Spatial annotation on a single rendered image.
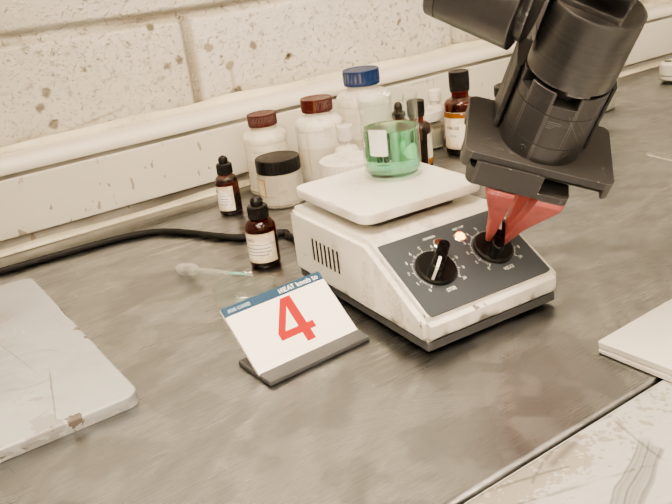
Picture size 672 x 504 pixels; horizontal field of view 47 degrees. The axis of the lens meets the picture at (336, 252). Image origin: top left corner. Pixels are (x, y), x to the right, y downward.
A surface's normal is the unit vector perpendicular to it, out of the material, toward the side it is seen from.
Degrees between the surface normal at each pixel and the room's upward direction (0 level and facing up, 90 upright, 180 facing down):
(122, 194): 90
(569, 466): 0
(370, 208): 0
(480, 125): 30
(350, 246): 90
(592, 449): 0
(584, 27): 105
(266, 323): 40
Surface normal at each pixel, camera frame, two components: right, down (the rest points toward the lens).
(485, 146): 0.16, -0.67
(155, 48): 0.56, 0.24
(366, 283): -0.85, 0.28
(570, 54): -0.55, 0.55
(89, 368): -0.11, -0.92
